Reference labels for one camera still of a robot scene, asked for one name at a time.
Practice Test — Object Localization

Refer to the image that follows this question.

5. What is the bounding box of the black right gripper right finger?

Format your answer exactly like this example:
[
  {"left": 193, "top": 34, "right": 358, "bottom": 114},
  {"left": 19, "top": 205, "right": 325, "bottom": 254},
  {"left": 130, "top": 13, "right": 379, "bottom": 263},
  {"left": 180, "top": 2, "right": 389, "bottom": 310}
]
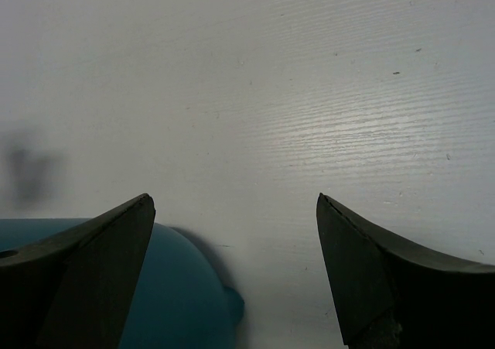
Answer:
[{"left": 316, "top": 195, "right": 494, "bottom": 348}]

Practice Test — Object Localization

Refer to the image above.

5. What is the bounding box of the blue bin yellow rim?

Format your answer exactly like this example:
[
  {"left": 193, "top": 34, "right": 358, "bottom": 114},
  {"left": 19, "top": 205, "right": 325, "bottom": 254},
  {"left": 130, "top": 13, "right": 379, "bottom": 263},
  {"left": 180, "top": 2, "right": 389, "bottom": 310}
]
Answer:
[{"left": 0, "top": 217, "right": 245, "bottom": 349}]

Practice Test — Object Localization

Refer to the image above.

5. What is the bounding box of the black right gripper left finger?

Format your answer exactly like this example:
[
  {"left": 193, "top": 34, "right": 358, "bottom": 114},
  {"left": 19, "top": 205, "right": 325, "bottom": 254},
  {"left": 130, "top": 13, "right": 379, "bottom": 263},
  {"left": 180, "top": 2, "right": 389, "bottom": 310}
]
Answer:
[{"left": 1, "top": 193, "right": 155, "bottom": 348}]

